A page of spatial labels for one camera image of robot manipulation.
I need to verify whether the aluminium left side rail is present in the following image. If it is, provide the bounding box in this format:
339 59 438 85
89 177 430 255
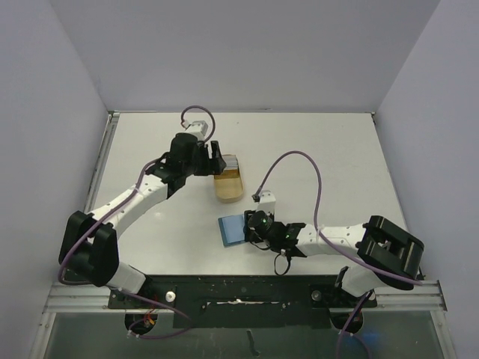
82 111 120 213

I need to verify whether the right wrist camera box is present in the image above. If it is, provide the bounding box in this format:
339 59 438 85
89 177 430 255
256 190 276 215

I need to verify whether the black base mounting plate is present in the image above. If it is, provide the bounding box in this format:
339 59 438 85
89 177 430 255
108 274 377 330

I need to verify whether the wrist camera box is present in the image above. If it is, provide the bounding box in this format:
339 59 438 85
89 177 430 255
185 120 208 141
256 190 276 215

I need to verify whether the aluminium front rail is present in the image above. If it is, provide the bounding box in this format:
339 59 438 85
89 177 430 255
43 281 448 313

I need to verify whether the beige oval tray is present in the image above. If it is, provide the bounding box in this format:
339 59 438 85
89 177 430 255
213 166 244 203

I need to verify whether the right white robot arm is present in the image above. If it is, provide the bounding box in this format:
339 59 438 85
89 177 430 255
244 210 424 306

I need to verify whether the aluminium rail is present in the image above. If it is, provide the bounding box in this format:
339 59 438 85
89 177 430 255
82 111 120 213
43 281 448 313

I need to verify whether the stack of credit cards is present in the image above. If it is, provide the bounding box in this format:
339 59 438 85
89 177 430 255
223 155 239 171

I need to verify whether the blue leather card holder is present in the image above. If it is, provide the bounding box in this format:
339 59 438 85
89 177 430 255
218 214 245 248

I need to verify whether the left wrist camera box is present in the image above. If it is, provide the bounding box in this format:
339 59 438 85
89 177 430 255
185 120 208 141

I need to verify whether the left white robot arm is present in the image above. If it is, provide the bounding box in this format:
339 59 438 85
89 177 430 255
58 132 226 307

